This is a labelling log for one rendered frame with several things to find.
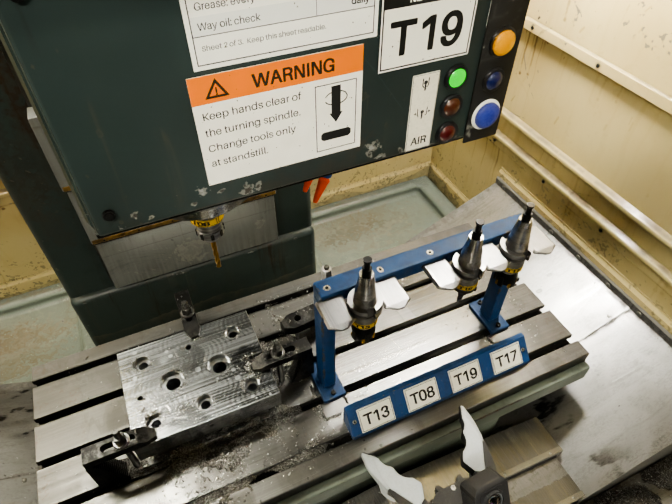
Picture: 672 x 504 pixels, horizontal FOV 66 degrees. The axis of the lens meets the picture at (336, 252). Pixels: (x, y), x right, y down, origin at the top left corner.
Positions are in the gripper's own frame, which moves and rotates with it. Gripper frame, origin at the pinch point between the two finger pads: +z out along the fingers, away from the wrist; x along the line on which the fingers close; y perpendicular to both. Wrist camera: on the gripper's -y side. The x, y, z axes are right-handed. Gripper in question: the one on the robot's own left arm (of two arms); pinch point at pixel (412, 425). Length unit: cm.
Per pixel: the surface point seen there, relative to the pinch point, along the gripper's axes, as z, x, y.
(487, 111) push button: 14.2, 13.8, -34.6
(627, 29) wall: 53, 86, -16
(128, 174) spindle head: 15.9, -22.9, -37.1
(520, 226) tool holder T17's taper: 25.2, 38.9, 1.6
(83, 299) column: 83, -45, 43
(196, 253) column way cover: 80, -14, 36
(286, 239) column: 81, 12, 43
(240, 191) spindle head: 15.7, -13.7, -32.1
